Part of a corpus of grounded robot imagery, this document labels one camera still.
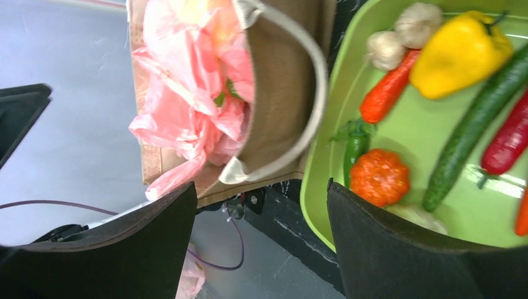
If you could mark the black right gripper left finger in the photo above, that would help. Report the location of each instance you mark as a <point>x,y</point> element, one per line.
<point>138,255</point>

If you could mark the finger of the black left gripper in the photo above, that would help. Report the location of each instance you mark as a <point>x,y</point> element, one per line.
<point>20,109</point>

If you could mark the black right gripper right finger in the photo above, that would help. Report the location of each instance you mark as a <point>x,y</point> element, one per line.
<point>382,255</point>

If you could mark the pink plastic grocery bag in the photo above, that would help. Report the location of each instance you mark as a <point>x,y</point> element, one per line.
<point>194,86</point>

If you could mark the brown paper bag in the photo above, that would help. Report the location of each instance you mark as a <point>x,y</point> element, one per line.
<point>288,42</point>

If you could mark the green cabbage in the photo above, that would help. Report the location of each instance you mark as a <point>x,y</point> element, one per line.
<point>417,216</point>

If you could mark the orange bumpy fruit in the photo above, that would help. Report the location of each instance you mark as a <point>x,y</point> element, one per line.
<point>380,177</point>

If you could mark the green plastic tray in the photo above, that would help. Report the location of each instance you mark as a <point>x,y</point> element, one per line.
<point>417,129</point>

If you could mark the dark green chili pepper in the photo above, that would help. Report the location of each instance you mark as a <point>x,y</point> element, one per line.
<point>355,134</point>

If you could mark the orange carrot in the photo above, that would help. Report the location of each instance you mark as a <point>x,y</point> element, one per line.
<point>521,223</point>

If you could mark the small red orange pepper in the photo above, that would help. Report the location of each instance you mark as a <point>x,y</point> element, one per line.
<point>381,99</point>

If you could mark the red chili pepper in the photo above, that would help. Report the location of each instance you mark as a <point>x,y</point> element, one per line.
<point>507,145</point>

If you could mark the green cucumber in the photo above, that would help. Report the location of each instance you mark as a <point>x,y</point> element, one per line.
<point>486,106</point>

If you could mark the white garlic bulb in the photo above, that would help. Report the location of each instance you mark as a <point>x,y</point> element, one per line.
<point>384,51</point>
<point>417,23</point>

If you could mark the yellow bell pepper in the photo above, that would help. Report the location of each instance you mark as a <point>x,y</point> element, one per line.
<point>464,51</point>

